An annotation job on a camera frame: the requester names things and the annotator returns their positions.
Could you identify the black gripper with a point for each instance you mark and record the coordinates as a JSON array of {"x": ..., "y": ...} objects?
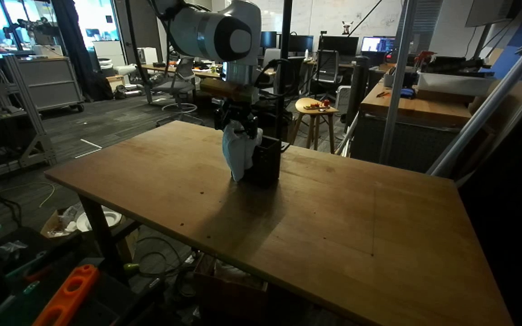
[{"x": 238, "y": 117}]

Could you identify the white towel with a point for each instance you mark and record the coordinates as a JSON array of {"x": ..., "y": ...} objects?
[{"x": 238, "y": 149}]

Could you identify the black mesh box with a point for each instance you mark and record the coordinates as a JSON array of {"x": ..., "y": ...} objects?
[{"x": 265, "y": 164}]

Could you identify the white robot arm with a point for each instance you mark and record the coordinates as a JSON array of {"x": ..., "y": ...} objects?
[{"x": 231, "y": 37}]

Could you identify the black vertical pole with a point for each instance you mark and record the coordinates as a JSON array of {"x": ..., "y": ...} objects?
[{"x": 284, "y": 61}]

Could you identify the round wooden stool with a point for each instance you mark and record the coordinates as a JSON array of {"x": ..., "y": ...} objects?
[{"x": 314, "y": 113}]

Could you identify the black office chair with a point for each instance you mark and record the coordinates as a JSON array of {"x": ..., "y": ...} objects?
[{"x": 327, "y": 73}]

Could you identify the computer monitor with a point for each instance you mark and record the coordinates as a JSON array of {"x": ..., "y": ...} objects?
[{"x": 378, "y": 44}]

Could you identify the grey shelving cart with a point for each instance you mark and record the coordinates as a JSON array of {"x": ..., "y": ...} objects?
[{"x": 50, "y": 84}]

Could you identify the wooden top workbench cabinet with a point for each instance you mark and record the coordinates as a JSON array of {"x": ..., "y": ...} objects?
[{"x": 423, "y": 129}]

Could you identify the orange plastic case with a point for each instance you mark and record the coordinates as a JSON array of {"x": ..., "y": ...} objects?
[{"x": 70, "y": 298}]

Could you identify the silver diagonal metal pole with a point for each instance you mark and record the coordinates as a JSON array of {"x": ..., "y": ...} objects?
[{"x": 445, "y": 162}]

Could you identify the yellow-green wrist camera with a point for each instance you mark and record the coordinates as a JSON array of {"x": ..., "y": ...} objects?
[{"x": 231, "y": 91}]

